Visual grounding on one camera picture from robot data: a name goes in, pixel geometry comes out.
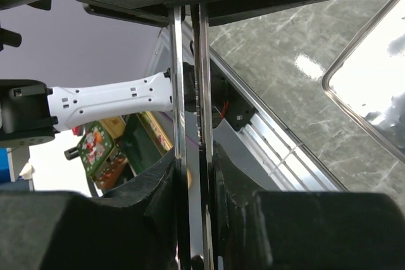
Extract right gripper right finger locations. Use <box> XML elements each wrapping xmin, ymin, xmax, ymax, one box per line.
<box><xmin>213</xmin><ymin>144</ymin><xmax>404</xmax><ymax>269</ymax></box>

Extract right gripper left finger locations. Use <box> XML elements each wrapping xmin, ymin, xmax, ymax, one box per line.
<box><xmin>1</xmin><ymin>152</ymin><xmax>177</xmax><ymax>269</ymax></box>

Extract metal tongs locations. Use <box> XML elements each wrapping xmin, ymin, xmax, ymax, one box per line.
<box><xmin>169</xmin><ymin>3</ymin><xmax>216</xmax><ymax>269</ymax></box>

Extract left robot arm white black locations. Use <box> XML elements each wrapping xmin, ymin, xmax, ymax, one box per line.
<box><xmin>1</xmin><ymin>62</ymin><xmax>255</xmax><ymax>148</ymax></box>

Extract decorated green cookie tin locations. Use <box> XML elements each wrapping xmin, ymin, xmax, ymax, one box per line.
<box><xmin>77</xmin><ymin>121</ymin><xmax>115</xmax><ymax>176</ymax></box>

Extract dark green box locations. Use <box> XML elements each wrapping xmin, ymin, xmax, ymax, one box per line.
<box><xmin>120</xmin><ymin>111</ymin><xmax>173</xmax><ymax>175</ymax></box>

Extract silver tin lid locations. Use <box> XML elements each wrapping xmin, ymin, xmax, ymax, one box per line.
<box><xmin>321</xmin><ymin>0</ymin><xmax>404</xmax><ymax>162</ymax></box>

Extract aluminium front rail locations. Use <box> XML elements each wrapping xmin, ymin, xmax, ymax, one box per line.
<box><xmin>148</xmin><ymin>26</ymin><xmax>349</xmax><ymax>193</ymax></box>

